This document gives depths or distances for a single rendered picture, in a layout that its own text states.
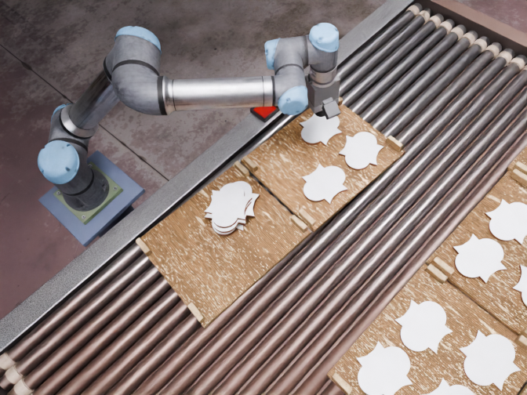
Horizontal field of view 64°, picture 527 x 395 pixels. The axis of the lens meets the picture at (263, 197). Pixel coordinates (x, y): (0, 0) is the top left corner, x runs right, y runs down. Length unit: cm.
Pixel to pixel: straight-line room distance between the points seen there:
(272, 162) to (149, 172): 136
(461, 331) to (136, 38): 112
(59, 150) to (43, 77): 213
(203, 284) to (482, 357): 75
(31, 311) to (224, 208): 64
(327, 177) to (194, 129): 153
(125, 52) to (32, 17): 295
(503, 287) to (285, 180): 68
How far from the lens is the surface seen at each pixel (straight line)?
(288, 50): 115
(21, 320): 147
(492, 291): 131
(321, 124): 147
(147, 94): 107
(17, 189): 298
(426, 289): 126
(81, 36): 368
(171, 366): 125
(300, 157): 140
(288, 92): 106
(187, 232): 132
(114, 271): 138
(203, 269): 127
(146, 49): 116
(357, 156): 140
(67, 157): 138
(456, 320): 126
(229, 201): 127
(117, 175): 159
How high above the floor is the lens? 211
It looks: 61 degrees down
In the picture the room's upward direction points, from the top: 11 degrees counter-clockwise
